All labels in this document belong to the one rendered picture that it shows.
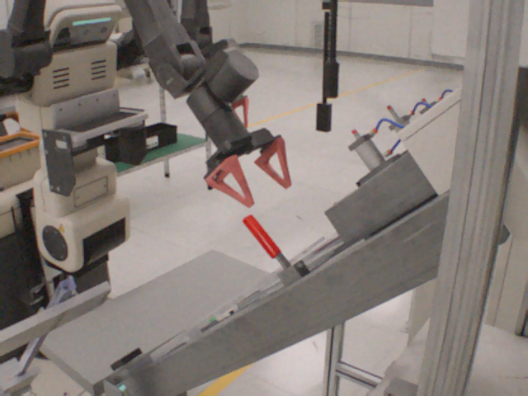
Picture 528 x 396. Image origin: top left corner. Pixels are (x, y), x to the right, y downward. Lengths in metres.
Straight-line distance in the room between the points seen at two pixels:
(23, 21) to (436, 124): 0.85
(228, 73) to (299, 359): 1.51
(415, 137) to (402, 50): 9.55
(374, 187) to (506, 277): 1.63
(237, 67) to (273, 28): 10.55
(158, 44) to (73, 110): 0.52
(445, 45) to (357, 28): 9.97
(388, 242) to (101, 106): 1.03
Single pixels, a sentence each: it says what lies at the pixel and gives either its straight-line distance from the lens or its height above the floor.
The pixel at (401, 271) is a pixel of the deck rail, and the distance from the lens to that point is 0.52.
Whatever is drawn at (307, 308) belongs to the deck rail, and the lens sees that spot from 0.60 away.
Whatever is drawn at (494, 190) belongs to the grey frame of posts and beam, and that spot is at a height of 1.22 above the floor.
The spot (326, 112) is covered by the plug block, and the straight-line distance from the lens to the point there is 0.84.
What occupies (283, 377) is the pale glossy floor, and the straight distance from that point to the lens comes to 2.07.
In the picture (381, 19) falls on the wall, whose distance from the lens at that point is 10.16.
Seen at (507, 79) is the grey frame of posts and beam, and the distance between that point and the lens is 0.40.
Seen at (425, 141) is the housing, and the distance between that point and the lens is 0.49.
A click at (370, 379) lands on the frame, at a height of 0.32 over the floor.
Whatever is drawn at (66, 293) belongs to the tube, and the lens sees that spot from 0.56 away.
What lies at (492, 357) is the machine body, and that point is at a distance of 1.26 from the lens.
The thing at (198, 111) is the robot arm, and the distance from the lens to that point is 0.87.
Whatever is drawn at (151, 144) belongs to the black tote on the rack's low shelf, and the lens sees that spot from 3.44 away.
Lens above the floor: 1.36
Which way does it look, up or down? 22 degrees down
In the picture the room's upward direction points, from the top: straight up
